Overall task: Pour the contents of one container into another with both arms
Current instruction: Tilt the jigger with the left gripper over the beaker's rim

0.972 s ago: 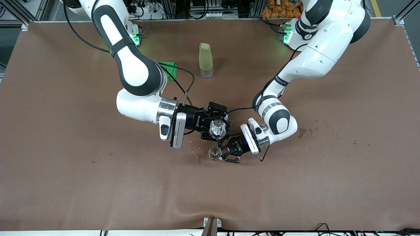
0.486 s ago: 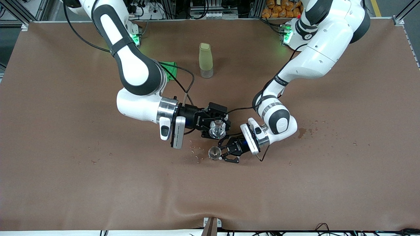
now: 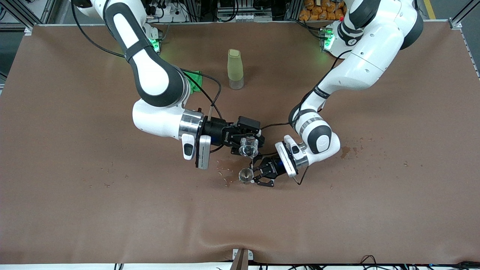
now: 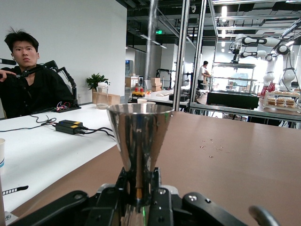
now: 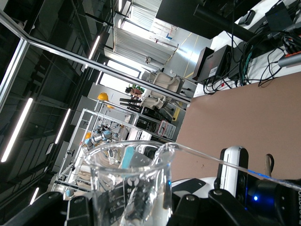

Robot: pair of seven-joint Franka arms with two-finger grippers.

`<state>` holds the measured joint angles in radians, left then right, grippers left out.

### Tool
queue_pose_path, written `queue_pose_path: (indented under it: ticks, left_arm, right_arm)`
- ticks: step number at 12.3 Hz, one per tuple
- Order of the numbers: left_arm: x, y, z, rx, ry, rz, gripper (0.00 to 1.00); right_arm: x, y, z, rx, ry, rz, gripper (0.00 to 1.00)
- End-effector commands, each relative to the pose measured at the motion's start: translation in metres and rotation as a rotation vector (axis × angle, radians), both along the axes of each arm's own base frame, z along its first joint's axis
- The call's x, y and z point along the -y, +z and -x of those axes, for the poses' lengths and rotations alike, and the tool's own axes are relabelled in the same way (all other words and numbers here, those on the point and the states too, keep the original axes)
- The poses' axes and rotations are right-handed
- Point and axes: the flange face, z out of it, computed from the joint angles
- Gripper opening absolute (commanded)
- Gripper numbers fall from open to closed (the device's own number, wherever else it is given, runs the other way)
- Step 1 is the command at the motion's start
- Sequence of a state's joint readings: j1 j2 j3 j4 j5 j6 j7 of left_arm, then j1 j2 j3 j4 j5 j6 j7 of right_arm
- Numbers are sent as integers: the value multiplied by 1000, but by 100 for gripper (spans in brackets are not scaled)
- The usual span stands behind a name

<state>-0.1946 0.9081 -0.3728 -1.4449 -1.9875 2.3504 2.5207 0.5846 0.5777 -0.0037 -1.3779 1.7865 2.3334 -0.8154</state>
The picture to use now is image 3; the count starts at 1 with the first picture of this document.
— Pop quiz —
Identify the yellow-green tall bottle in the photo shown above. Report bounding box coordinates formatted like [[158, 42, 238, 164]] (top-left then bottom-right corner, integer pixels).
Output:
[[227, 49, 245, 90]]

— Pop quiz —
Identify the brown table cover sheet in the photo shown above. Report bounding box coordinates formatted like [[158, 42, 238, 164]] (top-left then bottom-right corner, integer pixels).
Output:
[[0, 21, 480, 265]]

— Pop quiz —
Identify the metal double jigger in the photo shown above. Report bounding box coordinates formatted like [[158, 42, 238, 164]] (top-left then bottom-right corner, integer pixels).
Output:
[[238, 168, 256, 185]]

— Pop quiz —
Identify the clear glass cup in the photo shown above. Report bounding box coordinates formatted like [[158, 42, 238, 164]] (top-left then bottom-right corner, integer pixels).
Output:
[[240, 136, 260, 158]]

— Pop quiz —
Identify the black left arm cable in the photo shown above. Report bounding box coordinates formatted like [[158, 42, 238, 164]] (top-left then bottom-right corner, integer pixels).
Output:
[[259, 50, 353, 186]]

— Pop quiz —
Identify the green cloth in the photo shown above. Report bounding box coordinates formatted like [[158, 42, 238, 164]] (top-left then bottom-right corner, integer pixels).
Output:
[[183, 70, 203, 95]]

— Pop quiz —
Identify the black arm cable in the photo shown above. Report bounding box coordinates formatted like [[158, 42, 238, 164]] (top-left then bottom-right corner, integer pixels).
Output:
[[259, 50, 353, 186], [71, 0, 224, 120]]

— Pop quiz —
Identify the aluminium frame post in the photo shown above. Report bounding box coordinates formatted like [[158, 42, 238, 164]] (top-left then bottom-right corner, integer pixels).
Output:
[[448, 0, 480, 30], [0, 0, 57, 33]]

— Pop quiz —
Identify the black floor cable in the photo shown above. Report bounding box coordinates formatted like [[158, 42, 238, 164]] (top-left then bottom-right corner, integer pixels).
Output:
[[359, 254, 480, 270]]

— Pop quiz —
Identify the white power strip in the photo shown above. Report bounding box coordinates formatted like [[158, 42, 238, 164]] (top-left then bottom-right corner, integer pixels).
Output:
[[144, 0, 186, 22]]

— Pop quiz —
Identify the metal table edge bracket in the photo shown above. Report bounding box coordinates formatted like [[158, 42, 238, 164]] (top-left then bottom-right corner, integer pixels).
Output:
[[231, 248, 254, 270]]

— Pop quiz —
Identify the grey equipment box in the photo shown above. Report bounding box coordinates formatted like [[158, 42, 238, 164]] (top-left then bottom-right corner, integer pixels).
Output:
[[217, 0, 273, 22]]

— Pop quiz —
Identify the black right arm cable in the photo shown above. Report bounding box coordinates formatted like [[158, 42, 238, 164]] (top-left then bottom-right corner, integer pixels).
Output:
[[71, 0, 224, 120]]

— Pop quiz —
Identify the large brown liquid puddle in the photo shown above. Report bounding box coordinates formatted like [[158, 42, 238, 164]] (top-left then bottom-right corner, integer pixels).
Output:
[[216, 157, 241, 187]]

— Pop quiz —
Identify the orange snack bags pile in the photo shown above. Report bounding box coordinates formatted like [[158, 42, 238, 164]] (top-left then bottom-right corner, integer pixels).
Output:
[[299, 0, 347, 21]]

